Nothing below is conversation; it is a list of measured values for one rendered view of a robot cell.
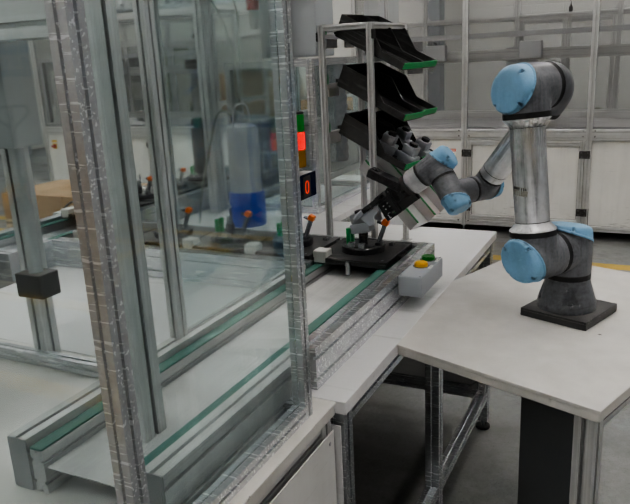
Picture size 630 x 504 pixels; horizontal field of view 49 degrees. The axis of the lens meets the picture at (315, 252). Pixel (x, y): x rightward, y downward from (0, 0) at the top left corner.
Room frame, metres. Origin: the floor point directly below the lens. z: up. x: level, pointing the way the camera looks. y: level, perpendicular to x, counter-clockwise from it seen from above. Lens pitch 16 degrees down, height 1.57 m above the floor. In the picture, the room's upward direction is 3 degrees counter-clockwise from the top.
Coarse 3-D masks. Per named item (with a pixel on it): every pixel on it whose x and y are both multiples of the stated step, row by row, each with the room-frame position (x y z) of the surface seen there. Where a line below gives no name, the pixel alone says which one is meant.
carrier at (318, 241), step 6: (306, 240) 2.17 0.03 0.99; (312, 240) 2.20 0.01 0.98; (318, 240) 2.24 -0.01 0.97; (330, 240) 2.23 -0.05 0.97; (336, 240) 2.25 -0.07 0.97; (306, 246) 2.17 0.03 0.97; (312, 246) 2.17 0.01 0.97; (318, 246) 2.17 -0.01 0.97; (324, 246) 2.16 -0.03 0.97; (306, 252) 2.10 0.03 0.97; (312, 252) 2.10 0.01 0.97; (306, 258) 2.06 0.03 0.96; (312, 258) 2.08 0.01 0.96
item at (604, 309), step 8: (528, 304) 1.78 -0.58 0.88; (536, 304) 1.78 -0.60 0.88; (600, 304) 1.75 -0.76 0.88; (608, 304) 1.75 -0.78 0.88; (616, 304) 1.75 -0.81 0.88; (528, 312) 1.74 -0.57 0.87; (536, 312) 1.73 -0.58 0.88; (544, 312) 1.71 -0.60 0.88; (592, 312) 1.70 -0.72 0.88; (600, 312) 1.69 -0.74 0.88; (608, 312) 1.72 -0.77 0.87; (544, 320) 1.71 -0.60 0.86; (552, 320) 1.69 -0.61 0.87; (560, 320) 1.68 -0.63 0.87; (568, 320) 1.66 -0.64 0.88; (576, 320) 1.65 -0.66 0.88; (584, 320) 1.65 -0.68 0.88; (592, 320) 1.65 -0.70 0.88; (600, 320) 1.69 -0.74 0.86; (576, 328) 1.65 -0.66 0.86; (584, 328) 1.63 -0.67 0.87
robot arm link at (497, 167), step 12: (564, 72) 1.73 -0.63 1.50; (564, 96) 1.73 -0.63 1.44; (552, 108) 1.76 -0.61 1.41; (564, 108) 1.79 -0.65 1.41; (504, 144) 1.90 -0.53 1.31; (492, 156) 1.94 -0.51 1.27; (504, 156) 1.90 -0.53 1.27; (492, 168) 1.93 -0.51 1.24; (504, 168) 1.91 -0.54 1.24; (480, 180) 1.97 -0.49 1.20; (492, 180) 1.94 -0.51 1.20; (480, 192) 1.95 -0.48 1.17; (492, 192) 1.97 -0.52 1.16
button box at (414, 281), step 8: (432, 264) 1.94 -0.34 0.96; (440, 264) 1.99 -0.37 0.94; (408, 272) 1.88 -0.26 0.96; (416, 272) 1.87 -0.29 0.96; (424, 272) 1.87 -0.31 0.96; (432, 272) 1.91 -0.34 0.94; (440, 272) 1.99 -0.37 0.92; (400, 280) 1.85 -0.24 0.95; (408, 280) 1.84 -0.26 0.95; (416, 280) 1.83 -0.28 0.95; (424, 280) 1.84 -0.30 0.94; (432, 280) 1.91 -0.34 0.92; (400, 288) 1.85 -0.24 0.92; (408, 288) 1.84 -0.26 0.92; (416, 288) 1.83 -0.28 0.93; (424, 288) 1.84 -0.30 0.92; (416, 296) 1.83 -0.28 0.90
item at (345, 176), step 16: (304, 80) 3.16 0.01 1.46; (304, 96) 3.16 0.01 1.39; (352, 96) 3.55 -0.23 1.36; (304, 112) 3.16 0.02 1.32; (320, 112) 3.22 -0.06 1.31; (320, 128) 3.21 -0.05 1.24; (336, 128) 3.37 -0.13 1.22; (320, 144) 3.20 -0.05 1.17; (336, 144) 3.36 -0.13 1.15; (352, 144) 3.54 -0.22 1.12; (320, 160) 3.20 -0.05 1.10; (336, 160) 3.35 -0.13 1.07; (352, 160) 3.53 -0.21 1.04; (320, 176) 3.19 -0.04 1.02; (336, 176) 3.35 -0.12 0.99; (352, 176) 3.52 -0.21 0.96; (336, 192) 3.34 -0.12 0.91
